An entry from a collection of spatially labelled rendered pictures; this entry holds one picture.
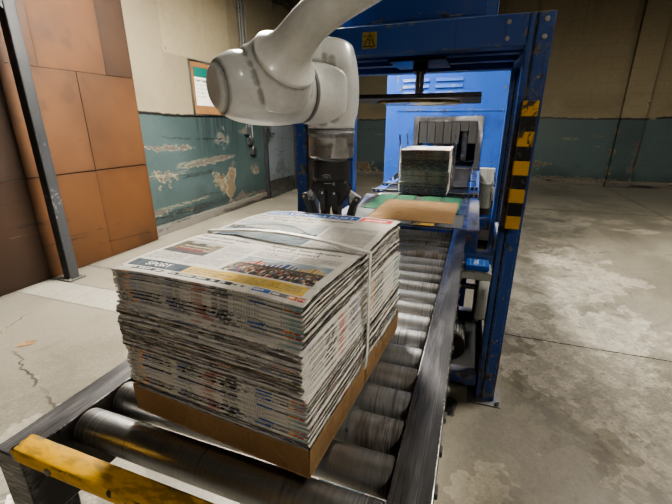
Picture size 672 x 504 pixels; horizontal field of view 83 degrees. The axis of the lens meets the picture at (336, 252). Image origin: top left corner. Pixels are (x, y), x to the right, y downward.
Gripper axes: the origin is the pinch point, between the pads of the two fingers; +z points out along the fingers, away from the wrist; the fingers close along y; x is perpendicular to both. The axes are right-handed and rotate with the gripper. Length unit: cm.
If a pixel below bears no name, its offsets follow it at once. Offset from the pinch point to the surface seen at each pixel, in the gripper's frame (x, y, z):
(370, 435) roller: -31.3, 17.5, 14.2
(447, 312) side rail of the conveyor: 7.7, 24.9, 13.0
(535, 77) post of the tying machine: 84, 43, -42
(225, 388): -41.1, 1.6, 3.2
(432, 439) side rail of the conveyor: -30.3, 25.7, 13.0
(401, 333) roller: -4.3, 16.8, 13.3
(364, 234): -15.5, 11.5, -10.2
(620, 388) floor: 115, 105, 93
